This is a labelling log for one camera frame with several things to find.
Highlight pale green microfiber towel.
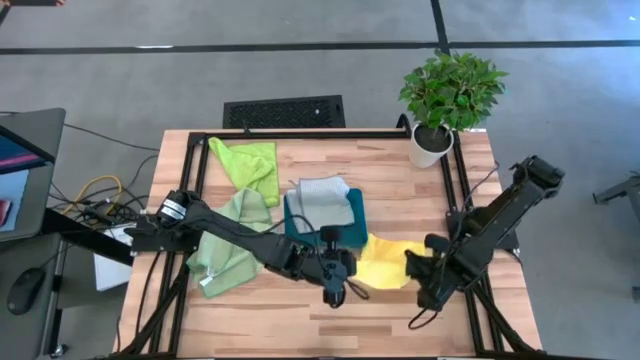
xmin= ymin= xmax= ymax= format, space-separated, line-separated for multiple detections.
xmin=185 ymin=187 xmax=275 ymax=300

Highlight white plant pot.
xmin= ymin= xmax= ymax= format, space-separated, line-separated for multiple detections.
xmin=408 ymin=122 xmax=455 ymax=170

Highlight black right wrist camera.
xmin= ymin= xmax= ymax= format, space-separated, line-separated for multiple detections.
xmin=424 ymin=233 xmax=451 ymax=252

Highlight yellow cable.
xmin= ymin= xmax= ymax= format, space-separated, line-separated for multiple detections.
xmin=62 ymin=174 xmax=124 ymax=217

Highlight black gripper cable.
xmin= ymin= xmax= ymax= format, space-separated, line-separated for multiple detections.
xmin=407 ymin=305 xmax=442 ymax=331
xmin=343 ymin=278 xmax=371 ymax=302

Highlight grey stand legs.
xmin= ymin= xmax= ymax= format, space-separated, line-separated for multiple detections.
xmin=591 ymin=173 xmax=640 ymax=224

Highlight dark side desk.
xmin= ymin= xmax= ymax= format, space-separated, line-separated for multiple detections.
xmin=0 ymin=207 xmax=135 ymax=360

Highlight grey waffle microfiber towel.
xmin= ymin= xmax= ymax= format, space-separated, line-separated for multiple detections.
xmin=285 ymin=175 xmax=356 ymax=235

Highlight white paper sheet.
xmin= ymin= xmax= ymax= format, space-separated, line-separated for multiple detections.
xmin=93 ymin=223 xmax=135 ymax=292

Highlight black perforated panel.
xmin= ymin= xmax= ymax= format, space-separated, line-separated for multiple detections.
xmin=222 ymin=94 xmax=347 ymax=130

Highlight grey laptop computer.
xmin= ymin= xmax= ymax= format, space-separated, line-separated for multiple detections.
xmin=0 ymin=107 xmax=67 ymax=244

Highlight black floor cable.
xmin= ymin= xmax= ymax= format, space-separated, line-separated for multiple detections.
xmin=63 ymin=122 xmax=161 ymax=153

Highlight black computer mouse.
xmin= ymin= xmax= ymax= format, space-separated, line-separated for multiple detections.
xmin=5 ymin=267 xmax=47 ymax=316

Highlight black aluminium frame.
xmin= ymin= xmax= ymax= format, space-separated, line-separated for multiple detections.
xmin=107 ymin=127 xmax=546 ymax=360

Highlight green leafy plant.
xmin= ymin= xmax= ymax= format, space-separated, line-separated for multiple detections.
xmin=398 ymin=48 xmax=510 ymax=134

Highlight lime green microfiber towel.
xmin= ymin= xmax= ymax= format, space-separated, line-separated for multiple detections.
xmin=207 ymin=136 xmax=281 ymax=209

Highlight teal plastic bin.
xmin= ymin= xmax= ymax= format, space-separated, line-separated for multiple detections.
xmin=283 ymin=187 xmax=370 ymax=251

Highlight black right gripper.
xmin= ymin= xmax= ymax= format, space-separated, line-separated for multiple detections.
xmin=404 ymin=248 xmax=454 ymax=311

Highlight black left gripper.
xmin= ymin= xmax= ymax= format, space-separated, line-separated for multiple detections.
xmin=299 ymin=244 xmax=359 ymax=308

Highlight black power strip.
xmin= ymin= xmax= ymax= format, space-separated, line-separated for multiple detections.
xmin=79 ymin=199 xmax=144 ymax=226

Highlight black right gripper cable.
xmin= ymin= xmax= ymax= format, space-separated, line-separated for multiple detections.
xmin=407 ymin=305 xmax=442 ymax=331

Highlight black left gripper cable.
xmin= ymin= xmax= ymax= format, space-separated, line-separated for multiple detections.
xmin=343 ymin=278 xmax=371 ymax=302

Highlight yellow microfiber towel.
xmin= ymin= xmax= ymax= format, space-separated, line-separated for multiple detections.
xmin=355 ymin=233 xmax=431 ymax=290

